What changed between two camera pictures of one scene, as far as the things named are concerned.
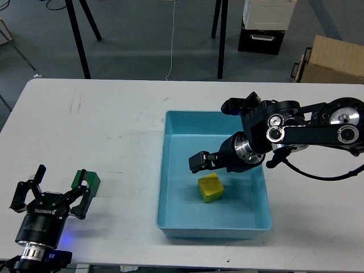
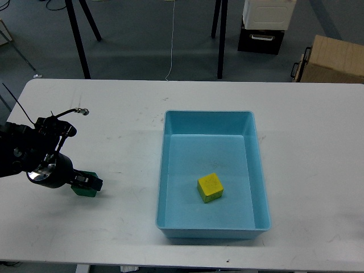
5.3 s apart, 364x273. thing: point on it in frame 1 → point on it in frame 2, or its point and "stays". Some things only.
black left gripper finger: (80, 211) → (87, 180)
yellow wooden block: (211, 188) stays
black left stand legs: (77, 34) stays
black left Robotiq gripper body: (41, 224) → (55, 171)
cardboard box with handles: (330, 61) stays
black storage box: (267, 42) stays
